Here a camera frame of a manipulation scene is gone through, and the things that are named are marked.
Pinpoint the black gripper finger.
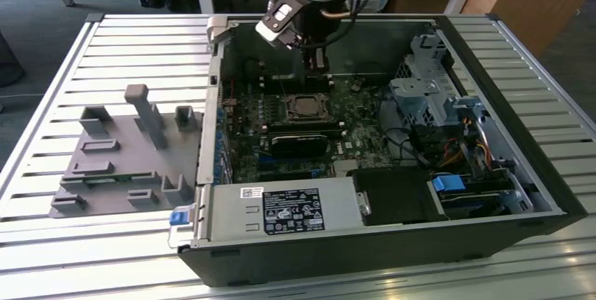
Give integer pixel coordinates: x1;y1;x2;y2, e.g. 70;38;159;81
305;47;330;73

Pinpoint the silver drive cage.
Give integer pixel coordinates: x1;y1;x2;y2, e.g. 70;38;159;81
389;33;470;132

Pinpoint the grey case corner latch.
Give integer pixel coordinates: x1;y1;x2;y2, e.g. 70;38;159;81
205;15;235;45

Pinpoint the green motherboard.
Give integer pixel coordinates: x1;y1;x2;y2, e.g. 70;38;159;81
218;76;398;184

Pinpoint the black graphics card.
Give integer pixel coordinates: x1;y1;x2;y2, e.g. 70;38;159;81
269;133;331;158

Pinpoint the silver chipset heatsink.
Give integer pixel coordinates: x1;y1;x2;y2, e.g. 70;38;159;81
335;160;359;176

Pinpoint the black plastic shroud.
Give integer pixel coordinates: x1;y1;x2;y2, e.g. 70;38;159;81
351;167;450;227

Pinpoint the blue disk carrier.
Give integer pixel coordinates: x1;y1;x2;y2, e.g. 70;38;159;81
431;173;467;195

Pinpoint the wooden cabinet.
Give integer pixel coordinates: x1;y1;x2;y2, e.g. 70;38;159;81
461;0;596;57

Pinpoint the silver power supply unit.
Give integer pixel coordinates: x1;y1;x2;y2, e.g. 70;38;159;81
205;177;370;242

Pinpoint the grey parts rack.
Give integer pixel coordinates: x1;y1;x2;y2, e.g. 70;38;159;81
49;83;206;219

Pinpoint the black disk drive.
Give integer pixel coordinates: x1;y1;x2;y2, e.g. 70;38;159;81
435;183;514;218

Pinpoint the green RAM stick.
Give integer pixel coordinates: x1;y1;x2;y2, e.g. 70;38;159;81
83;173;158;188

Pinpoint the blue case latch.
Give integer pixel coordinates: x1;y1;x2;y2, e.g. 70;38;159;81
170;209;193;227

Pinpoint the black open PC case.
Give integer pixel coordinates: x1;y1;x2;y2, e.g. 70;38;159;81
179;13;591;289

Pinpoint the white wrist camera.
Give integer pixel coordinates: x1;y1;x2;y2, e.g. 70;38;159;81
255;0;307;50

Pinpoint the black wire bundle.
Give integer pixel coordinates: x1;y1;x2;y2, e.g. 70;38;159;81
379;93;450;170

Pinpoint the grey-blue plastic bracket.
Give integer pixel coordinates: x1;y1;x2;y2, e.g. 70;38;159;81
450;96;491;113

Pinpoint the yellow orange wire bundle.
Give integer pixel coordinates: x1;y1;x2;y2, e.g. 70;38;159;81
441;139;495;170

